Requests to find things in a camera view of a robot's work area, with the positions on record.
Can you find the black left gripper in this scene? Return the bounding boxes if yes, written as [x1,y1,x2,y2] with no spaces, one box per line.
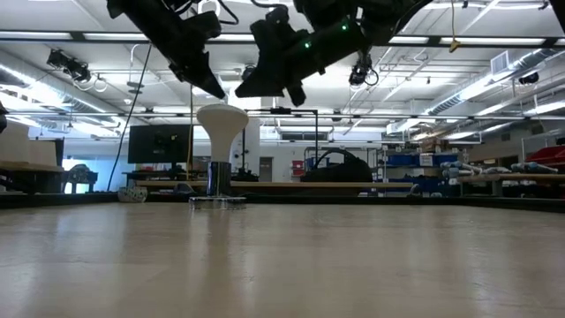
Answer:
[132,0,227,99]

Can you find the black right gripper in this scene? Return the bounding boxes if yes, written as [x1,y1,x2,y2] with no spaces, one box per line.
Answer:
[234,24,350,108]

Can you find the chrome lamp socket clear base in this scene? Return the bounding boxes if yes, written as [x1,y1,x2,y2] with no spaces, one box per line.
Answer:
[188,161,247,211]

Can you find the black computer monitor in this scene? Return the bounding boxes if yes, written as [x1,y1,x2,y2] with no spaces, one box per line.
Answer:
[127,124,194,174]

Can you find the black duffel bag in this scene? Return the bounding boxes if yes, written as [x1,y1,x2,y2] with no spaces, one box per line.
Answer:
[300,148,374,184]

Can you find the small white patterned bowl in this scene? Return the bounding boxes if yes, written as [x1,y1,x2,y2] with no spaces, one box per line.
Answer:
[117,185,148,204]

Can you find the blue storage bin shelf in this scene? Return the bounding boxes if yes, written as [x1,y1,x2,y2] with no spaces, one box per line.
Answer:
[380,151,460,195]

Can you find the beige cardboard box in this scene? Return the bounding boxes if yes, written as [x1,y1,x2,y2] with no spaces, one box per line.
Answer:
[27,140,58,167]
[0,121,30,163]

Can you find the wooden workbench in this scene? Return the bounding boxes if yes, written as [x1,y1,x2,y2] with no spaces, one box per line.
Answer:
[0,160,66,195]
[456,173,565,198]

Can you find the grey blue rolled bundle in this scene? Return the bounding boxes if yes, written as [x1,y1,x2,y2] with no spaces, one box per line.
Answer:
[510,162,560,175]
[440,161,485,178]

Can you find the overhead light bar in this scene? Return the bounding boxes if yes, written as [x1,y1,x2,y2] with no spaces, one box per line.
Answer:
[0,29,565,49]

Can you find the white air vent grille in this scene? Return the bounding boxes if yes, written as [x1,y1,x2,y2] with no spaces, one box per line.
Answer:
[490,50,511,76]

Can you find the red storage bin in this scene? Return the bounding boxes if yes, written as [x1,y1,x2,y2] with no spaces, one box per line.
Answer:
[524,145,565,167]

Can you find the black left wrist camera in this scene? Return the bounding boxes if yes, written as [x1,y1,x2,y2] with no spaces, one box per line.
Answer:
[176,11,222,42]

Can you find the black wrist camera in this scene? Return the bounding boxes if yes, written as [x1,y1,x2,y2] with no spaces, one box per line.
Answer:
[176,11,222,42]
[250,4,296,45]

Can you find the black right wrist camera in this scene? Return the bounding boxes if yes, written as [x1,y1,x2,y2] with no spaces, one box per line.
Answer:
[250,4,296,45]

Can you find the long black hanging cable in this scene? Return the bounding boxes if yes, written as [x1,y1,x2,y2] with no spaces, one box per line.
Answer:
[107,42,154,193]

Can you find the black aluminium table frame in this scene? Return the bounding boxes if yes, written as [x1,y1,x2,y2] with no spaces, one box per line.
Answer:
[0,193,565,214]

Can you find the yellow cable with plug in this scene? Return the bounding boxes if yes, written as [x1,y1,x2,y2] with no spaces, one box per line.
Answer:
[448,0,462,54]

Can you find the silver ventilation duct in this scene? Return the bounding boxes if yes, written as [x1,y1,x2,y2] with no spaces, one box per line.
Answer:
[426,48,551,117]

